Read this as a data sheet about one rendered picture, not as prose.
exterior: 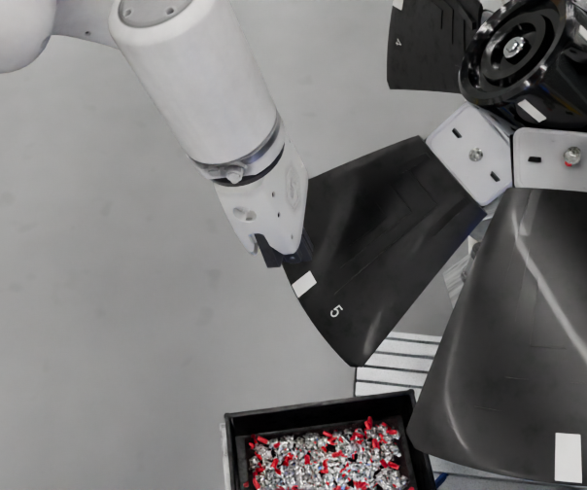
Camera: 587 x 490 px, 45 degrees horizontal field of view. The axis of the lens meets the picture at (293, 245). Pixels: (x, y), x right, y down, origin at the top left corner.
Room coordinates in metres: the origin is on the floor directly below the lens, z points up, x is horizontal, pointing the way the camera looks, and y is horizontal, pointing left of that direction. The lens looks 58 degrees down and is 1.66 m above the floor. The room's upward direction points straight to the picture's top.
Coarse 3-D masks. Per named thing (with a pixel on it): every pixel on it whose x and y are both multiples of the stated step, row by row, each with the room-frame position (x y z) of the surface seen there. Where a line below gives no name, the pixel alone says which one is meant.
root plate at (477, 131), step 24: (456, 120) 0.47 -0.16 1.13; (480, 120) 0.47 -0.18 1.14; (432, 144) 0.46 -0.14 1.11; (456, 144) 0.46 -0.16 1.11; (480, 144) 0.45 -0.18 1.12; (504, 144) 0.44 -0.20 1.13; (456, 168) 0.44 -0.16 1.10; (480, 168) 0.43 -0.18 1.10; (504, 168) 0.43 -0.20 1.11; (480, 192) 0.42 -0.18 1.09
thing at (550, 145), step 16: (528, 128) 0.41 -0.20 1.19; (528, 144) 0.39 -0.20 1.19; (544, 144) 0.39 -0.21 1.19; (560, 144) 0.39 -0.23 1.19; (576, 144) 0.39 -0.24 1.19; (544, 160) 0.38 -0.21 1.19; (560, 160) 0.38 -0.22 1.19; (528, 176) 0.36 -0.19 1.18; (544, 176) 0.36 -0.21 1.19; (560, 176) 0.36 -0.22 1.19; (576, 176) 0.36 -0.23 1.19
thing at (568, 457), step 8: (560, 440) 0.15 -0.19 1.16; (568, 440) 0.15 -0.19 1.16; (576, 440) 0.15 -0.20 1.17; (560, 448) 0.14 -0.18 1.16; (568, 448) 0.14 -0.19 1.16; (576, 448) 0.14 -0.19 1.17; (560, 456) 0.14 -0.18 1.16; (568, 456) 0.14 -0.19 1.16; (576, 456) 0.14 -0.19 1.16; (560, 464) 0.13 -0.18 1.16; (568, 464) 0.13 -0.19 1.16; (576, 464) 0.13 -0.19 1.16; (560, 472) 0.13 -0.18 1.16; (568, 472) 0.13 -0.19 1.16; (576, 472) 0.13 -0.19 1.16; (560, 480) 0.12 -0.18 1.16; (568, 480) 0.12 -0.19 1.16; (576, 480) 0.12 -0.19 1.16
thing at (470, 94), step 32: (512, 0) 0.53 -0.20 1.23; (544, 0) 0.50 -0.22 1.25; (576, 0) 0.49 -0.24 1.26; (480, 32) 0.52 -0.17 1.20; (512, 32) 0.50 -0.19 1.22; (544, 32) 0.46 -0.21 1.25; (576, 32) 0.45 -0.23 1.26; (480, 64) 0.49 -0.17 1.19; (512, 64) 0.46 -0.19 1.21; (544, 64) 0.43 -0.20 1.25; (576, 64) 0.43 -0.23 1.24; (480, 96) 0.44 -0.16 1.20; (512, 96) 0.42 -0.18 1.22; (544, 96) 0.42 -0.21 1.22; (576, 96) 0.42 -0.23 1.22; (512, 128) 0.42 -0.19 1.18; (544, 128) 0.41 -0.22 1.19; (576, 128) 0.41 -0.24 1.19
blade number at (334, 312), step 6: (336, 300) 0.37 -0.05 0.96; (342, 300) 0.37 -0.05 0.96; (330, 306) 0.36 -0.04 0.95; (336, 306) 0.36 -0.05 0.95; (342, 306) 0.36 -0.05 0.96; (330, 312) 0.36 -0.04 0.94; (336, 312) 0.36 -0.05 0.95; (342, 312) 0.35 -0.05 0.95; (330, 318) 0.35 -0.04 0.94; (336, 318) 0.35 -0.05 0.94
